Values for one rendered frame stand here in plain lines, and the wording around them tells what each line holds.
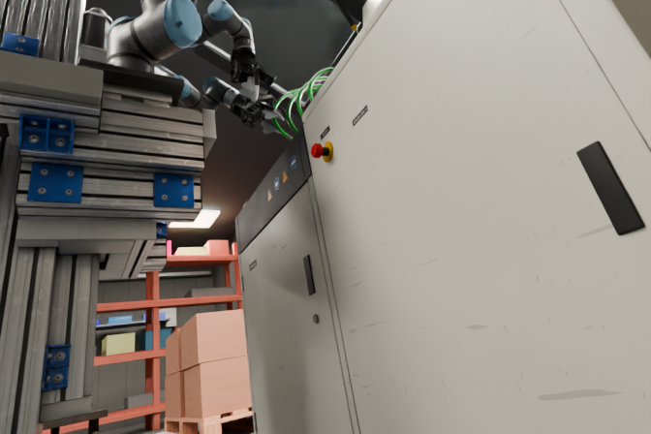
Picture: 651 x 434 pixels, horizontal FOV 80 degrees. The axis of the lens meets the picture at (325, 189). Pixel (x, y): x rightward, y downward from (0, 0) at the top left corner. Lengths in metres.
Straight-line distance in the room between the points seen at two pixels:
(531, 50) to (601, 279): 0.29
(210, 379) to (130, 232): 2.09
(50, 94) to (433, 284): 0.77
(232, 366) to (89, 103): 2.41
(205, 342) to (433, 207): 2.52
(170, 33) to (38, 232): 0.55
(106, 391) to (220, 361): 4.95
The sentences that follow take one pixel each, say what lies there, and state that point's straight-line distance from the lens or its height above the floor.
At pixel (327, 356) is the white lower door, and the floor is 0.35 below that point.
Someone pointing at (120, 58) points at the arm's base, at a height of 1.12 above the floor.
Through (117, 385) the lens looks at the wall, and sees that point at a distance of 7.87.
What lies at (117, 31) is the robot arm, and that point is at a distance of 1.22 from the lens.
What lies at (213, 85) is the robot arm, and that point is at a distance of 1.63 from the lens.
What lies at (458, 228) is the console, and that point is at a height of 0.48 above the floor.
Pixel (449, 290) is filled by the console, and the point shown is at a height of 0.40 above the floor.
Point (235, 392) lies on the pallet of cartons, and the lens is 3.05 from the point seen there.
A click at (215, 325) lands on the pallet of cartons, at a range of 3.05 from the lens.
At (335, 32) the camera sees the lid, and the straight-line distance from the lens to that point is 1.79.
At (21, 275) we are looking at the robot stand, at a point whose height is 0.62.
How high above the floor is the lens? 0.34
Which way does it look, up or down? 24 degrees up
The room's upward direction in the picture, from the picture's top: 11 degrees counter-clockwise
